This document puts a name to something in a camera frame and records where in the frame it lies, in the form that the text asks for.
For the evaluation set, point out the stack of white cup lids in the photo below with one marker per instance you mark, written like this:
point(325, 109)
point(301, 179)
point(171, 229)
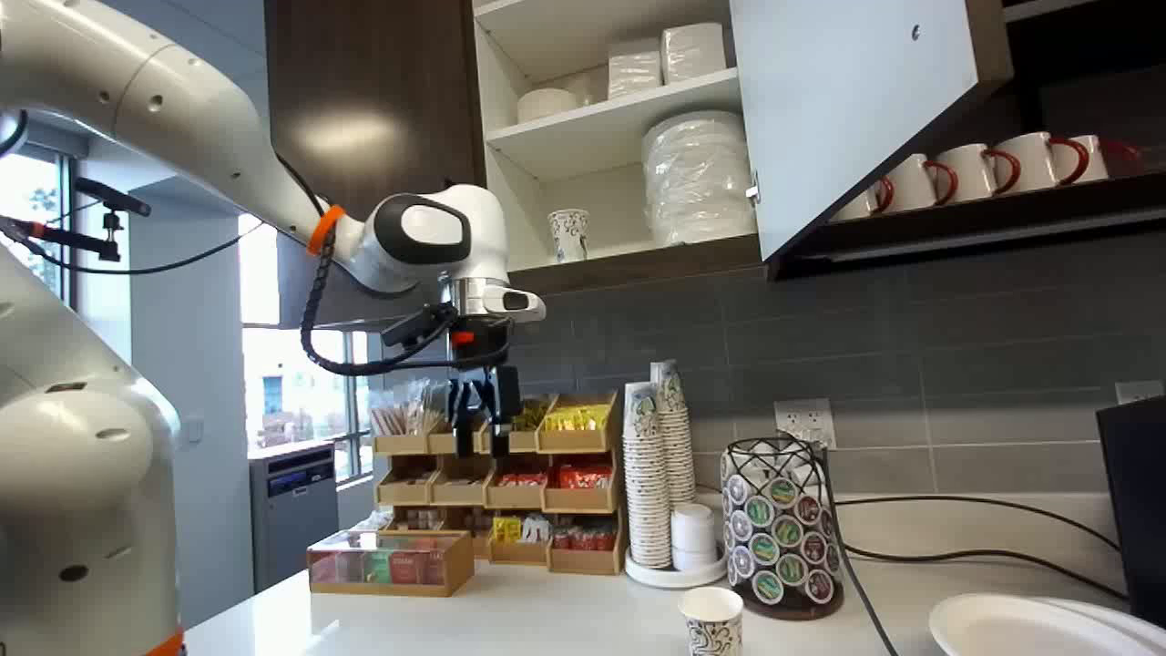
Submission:
point(693, 536)

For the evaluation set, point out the white open cabinet door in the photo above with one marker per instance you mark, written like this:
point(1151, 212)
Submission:
point(850, 109)

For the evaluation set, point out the window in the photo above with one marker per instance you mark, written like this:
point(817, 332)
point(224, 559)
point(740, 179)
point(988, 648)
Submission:
point(292, 388)

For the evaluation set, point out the metal door hinge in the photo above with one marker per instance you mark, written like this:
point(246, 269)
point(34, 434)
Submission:
point(753, 190)

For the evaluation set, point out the black camera stand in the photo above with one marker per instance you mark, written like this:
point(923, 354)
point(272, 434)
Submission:
point(75, 238)

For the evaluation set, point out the tiered wooden condiment organizer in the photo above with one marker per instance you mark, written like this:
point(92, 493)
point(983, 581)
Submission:
point(533, 480)

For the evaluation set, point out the round white tray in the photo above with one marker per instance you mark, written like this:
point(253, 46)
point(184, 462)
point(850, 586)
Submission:
point(675, 576)

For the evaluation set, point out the black coffee machine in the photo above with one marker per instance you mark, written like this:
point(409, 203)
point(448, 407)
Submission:
point(1136, 510)

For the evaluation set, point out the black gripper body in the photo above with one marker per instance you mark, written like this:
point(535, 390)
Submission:
point(478, 346)

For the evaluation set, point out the dark wood wall cabinet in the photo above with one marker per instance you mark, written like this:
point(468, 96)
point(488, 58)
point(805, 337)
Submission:
point(365, 74)

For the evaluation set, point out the white wall outlet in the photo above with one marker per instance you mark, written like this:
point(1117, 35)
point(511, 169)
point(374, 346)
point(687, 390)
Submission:
point(1136, 390)
point(802, 425)

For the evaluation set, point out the tall stack of paper cups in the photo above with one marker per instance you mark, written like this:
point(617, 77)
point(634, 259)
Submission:
point(646, 476)
point(680, 425)

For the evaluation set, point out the wooden tea box clear lid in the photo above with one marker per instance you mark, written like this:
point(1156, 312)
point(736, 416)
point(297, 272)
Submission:
point(388, 567)

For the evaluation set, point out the white plate on counter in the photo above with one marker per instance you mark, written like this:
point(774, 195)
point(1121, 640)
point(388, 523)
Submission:
point(1020, 627)

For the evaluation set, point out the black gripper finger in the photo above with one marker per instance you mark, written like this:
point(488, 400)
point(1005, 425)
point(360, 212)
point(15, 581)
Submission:
point(468, 422)
point(502, 402)

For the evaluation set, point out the wrapped stack of white plates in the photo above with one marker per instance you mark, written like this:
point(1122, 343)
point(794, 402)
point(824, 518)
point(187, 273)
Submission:
point(693, 175)

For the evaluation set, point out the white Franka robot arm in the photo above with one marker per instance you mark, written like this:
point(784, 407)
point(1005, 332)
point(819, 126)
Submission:
point(147, 96)

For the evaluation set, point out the dark open wall shelf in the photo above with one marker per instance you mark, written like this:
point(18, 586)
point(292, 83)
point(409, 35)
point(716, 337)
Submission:
point(969, 231)

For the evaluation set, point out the white napkin stack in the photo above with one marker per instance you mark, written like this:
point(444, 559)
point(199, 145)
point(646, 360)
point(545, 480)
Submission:
point(634, 67)
point(693, 52)

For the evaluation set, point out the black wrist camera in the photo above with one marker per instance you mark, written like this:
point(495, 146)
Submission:
point(421, 326)

